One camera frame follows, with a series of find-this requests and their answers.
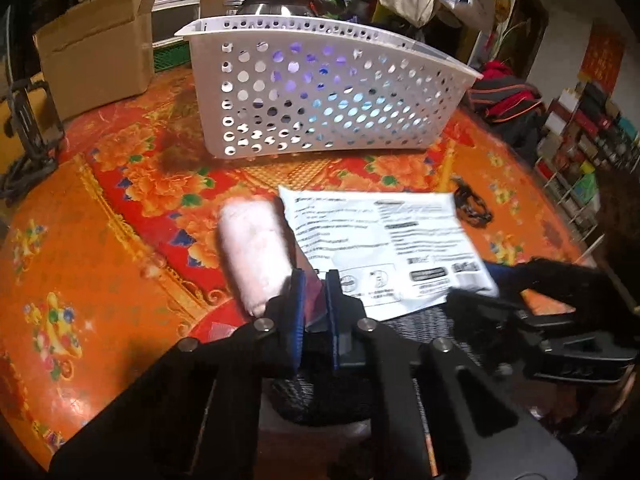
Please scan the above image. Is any green plastic crate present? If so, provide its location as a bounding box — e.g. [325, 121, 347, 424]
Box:
[151, 42, 192, 75]

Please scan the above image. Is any open cardboard box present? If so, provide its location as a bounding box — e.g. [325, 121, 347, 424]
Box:
[32, 0, 160, 122]

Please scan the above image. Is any black phone stand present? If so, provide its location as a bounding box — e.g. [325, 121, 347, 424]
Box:
[0, 77, 66, 206]

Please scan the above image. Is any pale pink towel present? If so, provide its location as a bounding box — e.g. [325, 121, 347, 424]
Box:
[216, 197, 296, 318]

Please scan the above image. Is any brown wooden door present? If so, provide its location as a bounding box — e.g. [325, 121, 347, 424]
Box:
[495, 0, 546, 81]

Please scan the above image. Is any dark grey knit cloth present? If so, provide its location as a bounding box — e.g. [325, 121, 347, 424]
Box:
[270, 305, 501, 426]

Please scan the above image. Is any shoe rack with boxes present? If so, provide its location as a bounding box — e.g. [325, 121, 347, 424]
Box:
[532, 77, 640, 241]

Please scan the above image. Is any red and black backpack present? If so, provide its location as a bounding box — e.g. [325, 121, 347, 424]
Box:
[470, 60, 548, 151]

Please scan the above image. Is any light blue plastic packet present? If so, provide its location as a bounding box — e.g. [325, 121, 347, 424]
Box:
[277, 185, 501, 321]

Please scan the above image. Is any red wall poster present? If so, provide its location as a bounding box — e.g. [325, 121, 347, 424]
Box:
[580, 27, 626, 96]

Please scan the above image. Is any white perforated plastic basket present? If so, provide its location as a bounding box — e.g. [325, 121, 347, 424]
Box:
[174, 14, 483, 158]

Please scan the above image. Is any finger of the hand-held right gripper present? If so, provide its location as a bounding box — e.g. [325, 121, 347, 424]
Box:
[445, 290, 638, 386]
[482, 257, 626, 318]

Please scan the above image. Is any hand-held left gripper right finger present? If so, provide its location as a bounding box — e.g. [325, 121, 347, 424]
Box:
[325, 270, 581, 480]

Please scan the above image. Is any red floral tablecloth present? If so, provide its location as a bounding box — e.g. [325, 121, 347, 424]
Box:
[0, 67, 601, 471]

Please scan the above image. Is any black hair tie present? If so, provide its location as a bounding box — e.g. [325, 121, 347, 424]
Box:
[450, 174, 495, 230]

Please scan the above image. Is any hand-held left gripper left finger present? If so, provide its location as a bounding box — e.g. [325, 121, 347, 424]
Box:
[50, 267, 308, 480]

